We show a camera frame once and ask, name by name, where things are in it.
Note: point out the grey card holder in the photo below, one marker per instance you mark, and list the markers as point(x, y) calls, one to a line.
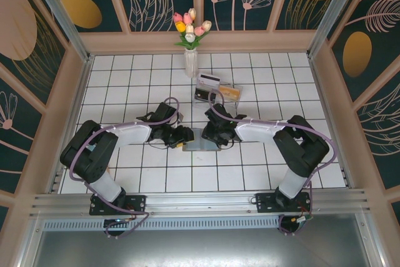
point(195, 143)

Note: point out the pale card with black stripe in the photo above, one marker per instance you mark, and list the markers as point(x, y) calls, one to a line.
point(209, 82)

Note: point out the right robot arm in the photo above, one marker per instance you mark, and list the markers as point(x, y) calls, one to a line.
point(303, 148)

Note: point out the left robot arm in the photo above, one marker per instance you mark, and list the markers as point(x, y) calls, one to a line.
point(87, 154)

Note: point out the clear acrylic card organizer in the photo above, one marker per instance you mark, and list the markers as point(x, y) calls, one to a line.
point(235, 107)

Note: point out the orange patterned card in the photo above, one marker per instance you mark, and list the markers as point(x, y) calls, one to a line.
point(229, 93)

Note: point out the white ribbed vase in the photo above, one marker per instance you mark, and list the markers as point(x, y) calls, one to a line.
point(190, 63)

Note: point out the steel sheet panel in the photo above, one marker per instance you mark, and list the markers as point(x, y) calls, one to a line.
point(200, 248)

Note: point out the tulip bouquet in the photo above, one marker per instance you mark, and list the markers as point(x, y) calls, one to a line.
point(190, 29)

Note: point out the aluminium mounting rail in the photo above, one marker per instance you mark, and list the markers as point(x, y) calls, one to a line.
point(200, 201)

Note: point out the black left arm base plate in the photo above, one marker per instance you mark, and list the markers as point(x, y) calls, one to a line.
point(134, 203)

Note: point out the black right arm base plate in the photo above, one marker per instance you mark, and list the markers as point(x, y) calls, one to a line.
point(265, 201)

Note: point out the aluminium frame post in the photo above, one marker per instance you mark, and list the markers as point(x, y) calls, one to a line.
point(62, 20)
point(331, 7)

